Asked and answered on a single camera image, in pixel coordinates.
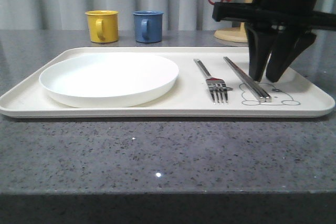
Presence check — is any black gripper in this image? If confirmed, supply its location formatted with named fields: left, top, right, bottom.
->
left=212, top=0, right=335, bottom=82

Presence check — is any silver metal chopstick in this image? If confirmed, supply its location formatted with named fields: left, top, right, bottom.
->
left=223, top=57, right=272, bottom=103
left=223, top=57, right=271, bottom=105

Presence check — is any silver metal fork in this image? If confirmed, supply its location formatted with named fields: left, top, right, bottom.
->
left=193, top=59, right=228, bottom=104

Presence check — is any white round plate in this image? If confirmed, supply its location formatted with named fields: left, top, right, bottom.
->
left=39, top=52, right=179, bottom=108

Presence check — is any wooden mug tree stand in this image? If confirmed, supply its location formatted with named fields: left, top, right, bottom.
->
left=213, top=0, right=255, bottom=44

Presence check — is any cream rabbit serving tray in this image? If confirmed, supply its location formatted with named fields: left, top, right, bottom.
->
left=1, top=47, right=335, bottom=118

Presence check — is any blue enamel mug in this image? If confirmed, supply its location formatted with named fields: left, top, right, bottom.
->
left=133, top=10, right=163, bottom=44

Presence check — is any yellow enamel mug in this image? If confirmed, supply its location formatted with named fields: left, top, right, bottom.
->
left=85, top=10, right=119, bottom=44

